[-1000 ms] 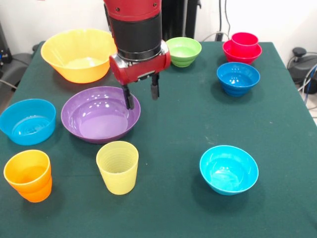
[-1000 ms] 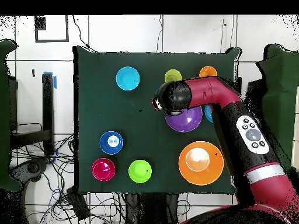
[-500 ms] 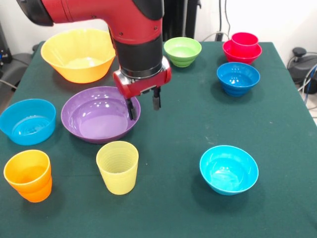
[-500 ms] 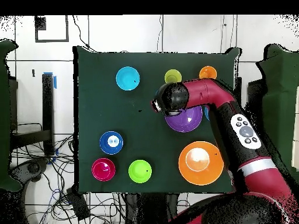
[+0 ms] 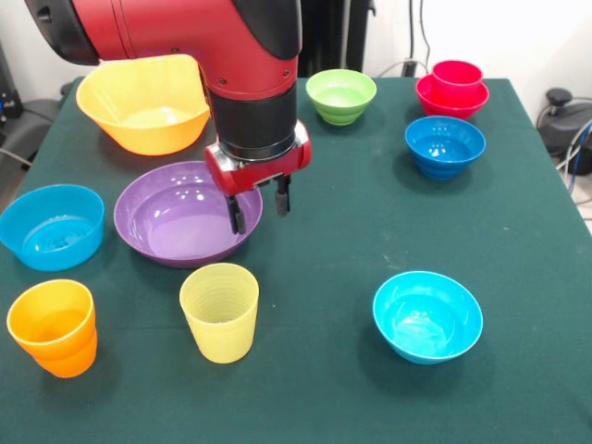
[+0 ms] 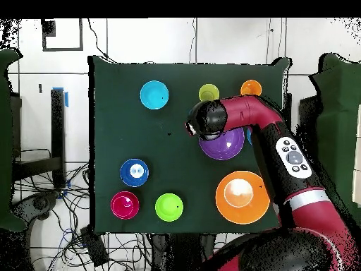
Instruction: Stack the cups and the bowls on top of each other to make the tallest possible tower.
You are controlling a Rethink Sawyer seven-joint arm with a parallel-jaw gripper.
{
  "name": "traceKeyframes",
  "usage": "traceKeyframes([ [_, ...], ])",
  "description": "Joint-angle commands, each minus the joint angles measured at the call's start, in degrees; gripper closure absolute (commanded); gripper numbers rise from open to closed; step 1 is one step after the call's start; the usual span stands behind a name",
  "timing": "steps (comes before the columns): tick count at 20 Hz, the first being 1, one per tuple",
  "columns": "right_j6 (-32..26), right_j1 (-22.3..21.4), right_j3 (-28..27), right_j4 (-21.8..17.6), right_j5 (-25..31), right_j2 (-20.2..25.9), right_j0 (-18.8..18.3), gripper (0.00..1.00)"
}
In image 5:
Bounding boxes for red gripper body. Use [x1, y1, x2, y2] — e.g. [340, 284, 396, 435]
[203, 119, 313, 200]

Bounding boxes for dark blue bowl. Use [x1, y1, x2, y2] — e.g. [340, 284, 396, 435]
[403, 115, 487, 181]

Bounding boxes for orange cup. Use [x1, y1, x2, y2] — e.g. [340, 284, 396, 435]
[6, 277, 99, 379]

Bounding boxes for blue ribbed bowl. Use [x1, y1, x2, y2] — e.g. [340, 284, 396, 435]
[0, 183, 106, 273]

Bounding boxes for large orange bowl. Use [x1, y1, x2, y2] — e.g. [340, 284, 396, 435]
[75, 53, 212, 157]

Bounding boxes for red-pink cup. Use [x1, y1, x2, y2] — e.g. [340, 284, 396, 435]
[431, 59, 486, 90]

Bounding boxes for green bowl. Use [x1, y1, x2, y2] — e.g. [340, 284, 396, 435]
[304, 68, 378, 127]

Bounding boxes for red-pink bowl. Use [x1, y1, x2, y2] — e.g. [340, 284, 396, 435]
[414, 76, 491, 123]

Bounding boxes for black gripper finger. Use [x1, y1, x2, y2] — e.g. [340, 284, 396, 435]
[273, 173, 293, 218]
[225, 192, 247, 236]

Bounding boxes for black device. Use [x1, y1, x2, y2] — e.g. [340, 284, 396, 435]
[0, 41, 24, 126]

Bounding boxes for yellow-green cup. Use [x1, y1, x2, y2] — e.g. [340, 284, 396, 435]
[179, 262, 261, 365]

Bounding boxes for cyan bowl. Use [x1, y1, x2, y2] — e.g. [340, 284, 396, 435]
[372, 271, 485, 366]

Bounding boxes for large purple bowl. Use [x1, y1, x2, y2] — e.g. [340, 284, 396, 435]
[113, 160, 265, 269]

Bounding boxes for grey pedestal foot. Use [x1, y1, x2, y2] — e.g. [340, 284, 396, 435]
[536, 89, 592, 156]
[8, 82, 75, 158]

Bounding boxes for dark green tablecloth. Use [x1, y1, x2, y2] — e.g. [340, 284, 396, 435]
[0, 76, 592, 444]

